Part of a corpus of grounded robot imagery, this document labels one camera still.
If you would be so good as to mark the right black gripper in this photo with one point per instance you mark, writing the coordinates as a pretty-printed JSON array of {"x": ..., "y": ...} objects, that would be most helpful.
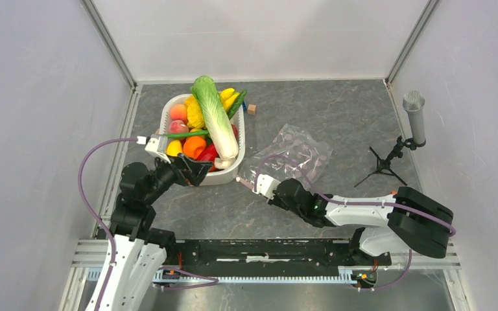
[{"x": 275, "y": 199}]

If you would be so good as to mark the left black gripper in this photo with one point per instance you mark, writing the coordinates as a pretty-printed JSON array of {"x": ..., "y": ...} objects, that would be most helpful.
[{"x": 187, "y": 171}]

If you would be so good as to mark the clear zip top bag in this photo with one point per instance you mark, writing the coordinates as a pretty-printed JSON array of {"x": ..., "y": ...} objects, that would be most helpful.
[{"x": 293, "y": 153}]

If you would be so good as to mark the green napa cabbage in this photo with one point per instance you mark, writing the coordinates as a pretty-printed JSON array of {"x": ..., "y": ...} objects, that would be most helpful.
[{"x": 215, "y": 117}]

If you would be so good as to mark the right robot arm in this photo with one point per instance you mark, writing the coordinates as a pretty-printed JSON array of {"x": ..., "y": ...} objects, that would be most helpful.
[{"x": 396, "y": 222}]

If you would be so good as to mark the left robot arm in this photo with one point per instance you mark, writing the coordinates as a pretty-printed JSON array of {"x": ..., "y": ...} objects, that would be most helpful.
[{"x": 135, "y": 249}]

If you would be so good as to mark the yellow lemon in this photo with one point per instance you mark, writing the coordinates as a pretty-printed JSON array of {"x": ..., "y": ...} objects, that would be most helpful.
[{"x": 174, "y": 148}]

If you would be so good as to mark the orange bell pepper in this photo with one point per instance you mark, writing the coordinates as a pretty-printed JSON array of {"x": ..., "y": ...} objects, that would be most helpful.
[{"x": 194, "y": 146}]

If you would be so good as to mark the red pepper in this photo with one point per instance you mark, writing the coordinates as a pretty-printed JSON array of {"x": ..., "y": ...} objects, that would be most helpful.
[{"x": 210, "y": 152}]

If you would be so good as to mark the long green chili pepper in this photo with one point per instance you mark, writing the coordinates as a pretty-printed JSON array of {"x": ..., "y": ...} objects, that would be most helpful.
[{"x": 187, "y": 134}]

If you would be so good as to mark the lower reddish peach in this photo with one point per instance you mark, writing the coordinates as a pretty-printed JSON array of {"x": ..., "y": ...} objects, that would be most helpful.
[{"x": 177, "y": 126}]

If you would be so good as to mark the yellow crinkled lettuce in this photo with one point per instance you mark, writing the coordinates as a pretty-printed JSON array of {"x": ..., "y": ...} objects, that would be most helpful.
[{"x": 195, "y": 118}]

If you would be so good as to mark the upper peach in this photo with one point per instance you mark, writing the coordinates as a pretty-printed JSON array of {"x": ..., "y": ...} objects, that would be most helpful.
[{"x": 178, "y": 113}]

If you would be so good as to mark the white plastic basket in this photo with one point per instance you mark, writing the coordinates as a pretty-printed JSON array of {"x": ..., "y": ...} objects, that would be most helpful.
[{"x": 221, "y": 176}]

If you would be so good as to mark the yellow banana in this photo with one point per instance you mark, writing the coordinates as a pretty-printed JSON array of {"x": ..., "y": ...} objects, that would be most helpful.
[
  {"x": 228, "y": 103},
  {"x": 226, "y": 94}
]

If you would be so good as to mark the dark green cucumber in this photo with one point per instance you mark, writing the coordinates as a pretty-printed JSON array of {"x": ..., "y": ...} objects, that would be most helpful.
[{"x": 237, "y": 103}]

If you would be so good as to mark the small wooden cube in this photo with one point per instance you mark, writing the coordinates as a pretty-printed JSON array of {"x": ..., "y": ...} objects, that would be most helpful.
[{"x": 251, "y": 109}]

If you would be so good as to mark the black microphone tripod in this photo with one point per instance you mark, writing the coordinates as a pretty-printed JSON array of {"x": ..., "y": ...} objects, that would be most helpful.
[{"x": 383, "y": 166}]

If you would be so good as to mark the grey microphone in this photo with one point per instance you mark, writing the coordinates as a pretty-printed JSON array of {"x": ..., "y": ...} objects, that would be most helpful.
[{"x": 413, "y": 104}]

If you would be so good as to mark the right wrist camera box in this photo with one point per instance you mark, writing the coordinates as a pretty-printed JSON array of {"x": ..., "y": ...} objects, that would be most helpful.
[{"x": 265, "y": 186}]

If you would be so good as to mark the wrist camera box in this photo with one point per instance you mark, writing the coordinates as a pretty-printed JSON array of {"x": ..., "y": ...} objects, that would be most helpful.
[
  {"x": 265, "y": 186},
  {"x": 157, "y": 146}
]

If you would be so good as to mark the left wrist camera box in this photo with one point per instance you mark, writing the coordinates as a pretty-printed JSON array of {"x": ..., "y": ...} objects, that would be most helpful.
[{"x": 157, "y": 146}]

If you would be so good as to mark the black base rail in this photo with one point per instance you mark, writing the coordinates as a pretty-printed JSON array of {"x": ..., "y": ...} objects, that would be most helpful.
[{"x": 269, "y": 257}]

